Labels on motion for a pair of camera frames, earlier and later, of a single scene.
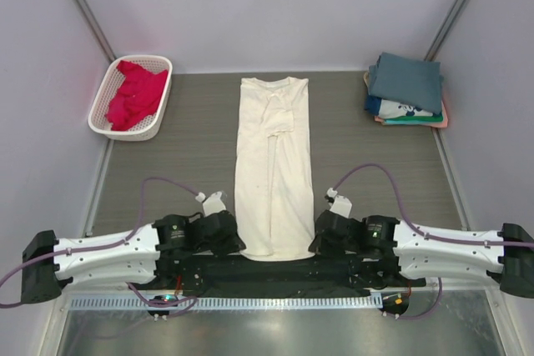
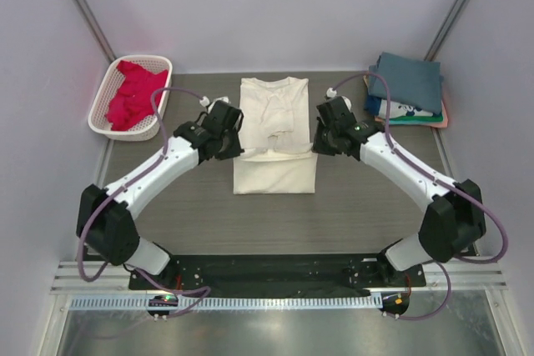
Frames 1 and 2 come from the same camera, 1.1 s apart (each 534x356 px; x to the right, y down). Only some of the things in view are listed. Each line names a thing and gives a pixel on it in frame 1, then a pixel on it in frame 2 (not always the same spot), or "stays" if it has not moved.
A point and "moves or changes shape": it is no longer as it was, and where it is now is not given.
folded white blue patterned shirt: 385,109 stays
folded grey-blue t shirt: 409,81 stays
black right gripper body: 326,247 -> 324,142
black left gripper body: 227,245 -> 230,147
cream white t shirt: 274,199 moves or changes shape
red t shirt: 138,96 stays
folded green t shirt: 435,117 stays
